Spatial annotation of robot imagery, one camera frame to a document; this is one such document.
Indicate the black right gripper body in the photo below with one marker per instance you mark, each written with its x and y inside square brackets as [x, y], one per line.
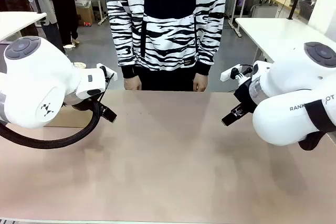
[244, 95]

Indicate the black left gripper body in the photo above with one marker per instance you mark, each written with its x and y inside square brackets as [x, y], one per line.
[82, 106]

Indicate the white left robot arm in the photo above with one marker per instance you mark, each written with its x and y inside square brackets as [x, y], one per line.
[39, 82]

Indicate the person's left forearm zebra sleeve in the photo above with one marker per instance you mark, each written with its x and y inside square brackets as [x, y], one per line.
[210, 51]

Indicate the person's right forearm zebra sleeve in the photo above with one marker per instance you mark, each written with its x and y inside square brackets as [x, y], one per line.
[123, 51]

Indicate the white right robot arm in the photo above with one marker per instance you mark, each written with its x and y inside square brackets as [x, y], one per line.
[283, 119]

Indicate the person's right hand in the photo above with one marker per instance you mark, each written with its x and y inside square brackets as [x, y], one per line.
[133, 83]

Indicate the person's left hand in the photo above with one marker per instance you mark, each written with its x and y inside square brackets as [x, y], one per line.
[200, 83]

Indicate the brown cardboard box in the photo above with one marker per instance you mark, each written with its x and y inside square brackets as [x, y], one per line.
[71, 117]

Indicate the white shoes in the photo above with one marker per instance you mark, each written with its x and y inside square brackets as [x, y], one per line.
[68, 46]

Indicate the person's black trousers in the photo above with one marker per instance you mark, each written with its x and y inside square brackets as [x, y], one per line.
[168, 81]

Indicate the large white table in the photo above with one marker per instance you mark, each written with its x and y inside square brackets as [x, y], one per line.
[275, 32]

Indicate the small red floor item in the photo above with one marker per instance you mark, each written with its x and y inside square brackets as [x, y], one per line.
[87, 24]

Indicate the grey chair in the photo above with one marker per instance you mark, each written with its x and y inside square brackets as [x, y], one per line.
[263, 11]

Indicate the cardboard box with print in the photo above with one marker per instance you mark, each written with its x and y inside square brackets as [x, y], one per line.
[85, 15]

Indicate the bystander in black trousers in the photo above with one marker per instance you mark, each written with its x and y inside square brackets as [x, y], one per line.
[64, 9]

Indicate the zebra striped hoodie torso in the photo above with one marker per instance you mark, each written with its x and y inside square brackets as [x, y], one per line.
[168, 30]

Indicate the wooden top table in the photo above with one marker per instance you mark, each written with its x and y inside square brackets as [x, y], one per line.
[282, 1]

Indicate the white plastic container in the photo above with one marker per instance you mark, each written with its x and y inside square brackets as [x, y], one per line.
[82, 2]

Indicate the white table with black pole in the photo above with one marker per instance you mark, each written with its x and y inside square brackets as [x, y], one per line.
[15, 23]

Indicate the black mesh basket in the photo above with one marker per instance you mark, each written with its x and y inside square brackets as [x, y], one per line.
[305, 7]

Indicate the bystander in brown skirt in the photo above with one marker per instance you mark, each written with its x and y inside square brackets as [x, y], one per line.
[13, 3]

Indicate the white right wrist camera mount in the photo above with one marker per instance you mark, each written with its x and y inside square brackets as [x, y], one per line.
[226, 75]

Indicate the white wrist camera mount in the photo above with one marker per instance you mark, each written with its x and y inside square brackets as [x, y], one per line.
[109, 73]
[226, 75]

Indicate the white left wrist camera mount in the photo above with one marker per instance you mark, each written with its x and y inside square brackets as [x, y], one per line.
[109, 73]

